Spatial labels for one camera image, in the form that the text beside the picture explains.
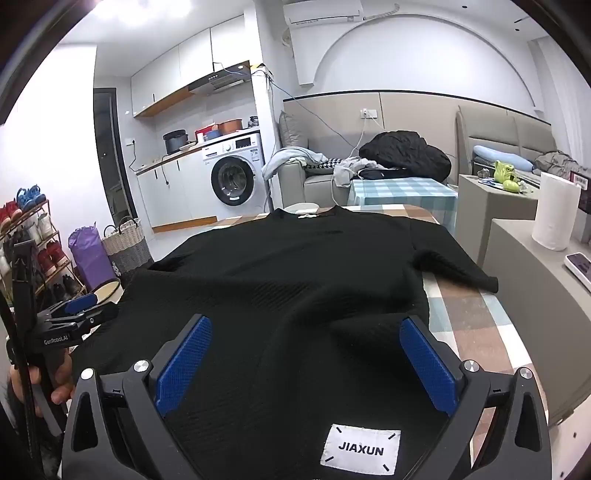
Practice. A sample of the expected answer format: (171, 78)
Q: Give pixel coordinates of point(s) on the black puffer jacket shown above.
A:
(406, 152)

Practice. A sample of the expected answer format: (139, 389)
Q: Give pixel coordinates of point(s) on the white washing machine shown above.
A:
(233, 175)

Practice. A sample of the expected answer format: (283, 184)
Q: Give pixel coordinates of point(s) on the grey blanket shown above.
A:
(558, 161)

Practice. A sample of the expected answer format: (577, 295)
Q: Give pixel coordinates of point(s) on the blue checked table cover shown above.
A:
(401, 198)

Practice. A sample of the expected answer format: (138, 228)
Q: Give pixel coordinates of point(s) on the black cooking pot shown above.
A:
(175, 142)

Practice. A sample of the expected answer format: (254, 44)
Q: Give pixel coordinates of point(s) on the purple bag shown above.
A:
(90, 254)

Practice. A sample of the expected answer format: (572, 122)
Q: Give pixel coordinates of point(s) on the green toy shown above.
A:
(505, 175)

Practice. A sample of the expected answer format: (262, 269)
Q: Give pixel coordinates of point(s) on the silver range hood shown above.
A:
(219, 81)

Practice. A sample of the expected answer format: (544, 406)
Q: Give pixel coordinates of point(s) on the dark door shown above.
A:
(113, 157)

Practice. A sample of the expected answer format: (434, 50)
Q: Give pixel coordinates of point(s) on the dark box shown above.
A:
(582, 184)

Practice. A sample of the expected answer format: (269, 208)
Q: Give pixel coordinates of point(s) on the white wall cabinets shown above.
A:
(184, 64)

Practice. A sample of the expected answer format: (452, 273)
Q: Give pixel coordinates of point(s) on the assorted shoes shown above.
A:
(30, 198)

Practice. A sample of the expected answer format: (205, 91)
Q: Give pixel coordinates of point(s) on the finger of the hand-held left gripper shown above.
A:
(81, 304)
(99, 314)

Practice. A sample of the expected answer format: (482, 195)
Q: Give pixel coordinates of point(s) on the large grey ledge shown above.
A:
(531, 323)

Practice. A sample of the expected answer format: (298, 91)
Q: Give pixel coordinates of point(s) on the red white box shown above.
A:
(203, 134)

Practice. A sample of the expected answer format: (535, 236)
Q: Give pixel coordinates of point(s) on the light grey clothes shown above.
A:
(286, 159)

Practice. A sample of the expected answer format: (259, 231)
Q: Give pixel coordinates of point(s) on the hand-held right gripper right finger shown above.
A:
(427, 369)

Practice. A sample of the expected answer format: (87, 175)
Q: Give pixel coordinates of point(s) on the brown pot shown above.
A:
(230, 126)

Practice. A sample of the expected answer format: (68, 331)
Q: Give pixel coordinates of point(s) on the grey bed headboard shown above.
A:
(508, 134)

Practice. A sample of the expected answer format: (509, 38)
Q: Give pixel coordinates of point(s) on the black knit sweater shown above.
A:
(277, 286)

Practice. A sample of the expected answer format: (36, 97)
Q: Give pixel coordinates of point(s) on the blue pillow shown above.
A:
(503, 158)

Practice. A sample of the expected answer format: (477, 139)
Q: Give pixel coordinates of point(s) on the houndstooth cloth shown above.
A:
(325, 162)

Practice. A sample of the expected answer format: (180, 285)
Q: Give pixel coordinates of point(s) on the wall socket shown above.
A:
(369, 112)

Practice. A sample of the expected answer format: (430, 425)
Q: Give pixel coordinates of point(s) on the beige waste bin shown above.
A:
(105, 290)

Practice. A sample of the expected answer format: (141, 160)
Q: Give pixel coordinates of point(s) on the person's left hand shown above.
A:
(62, 393)

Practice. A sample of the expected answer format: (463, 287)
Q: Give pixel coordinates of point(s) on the grey sofa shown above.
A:
(295, 184)

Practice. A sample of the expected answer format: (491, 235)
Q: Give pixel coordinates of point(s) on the white paper towel roll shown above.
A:
(556, 212)

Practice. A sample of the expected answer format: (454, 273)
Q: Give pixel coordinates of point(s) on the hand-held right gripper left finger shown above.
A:
(184, 364)

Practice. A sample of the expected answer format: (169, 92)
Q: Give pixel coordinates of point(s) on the brown blue checked tablecloth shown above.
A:
(461, 323)

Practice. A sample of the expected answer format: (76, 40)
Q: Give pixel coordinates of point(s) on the wooden shoe rack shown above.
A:
(51, 258)

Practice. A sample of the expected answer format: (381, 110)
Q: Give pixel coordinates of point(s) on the pale grey garment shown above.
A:
(346, 173)

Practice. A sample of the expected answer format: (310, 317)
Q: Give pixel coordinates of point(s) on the white air conditioner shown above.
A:
(323, 11)

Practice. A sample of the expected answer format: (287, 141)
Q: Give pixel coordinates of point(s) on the woven laundry basket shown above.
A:
(127, 249)

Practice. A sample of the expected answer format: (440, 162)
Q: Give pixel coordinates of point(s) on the small grey ledge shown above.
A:
(494, 217)

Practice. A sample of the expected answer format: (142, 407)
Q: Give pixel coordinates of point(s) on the white phone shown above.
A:
(579, 270)

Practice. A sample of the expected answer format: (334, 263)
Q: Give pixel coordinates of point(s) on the white base cabinet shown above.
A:
(175, 194)

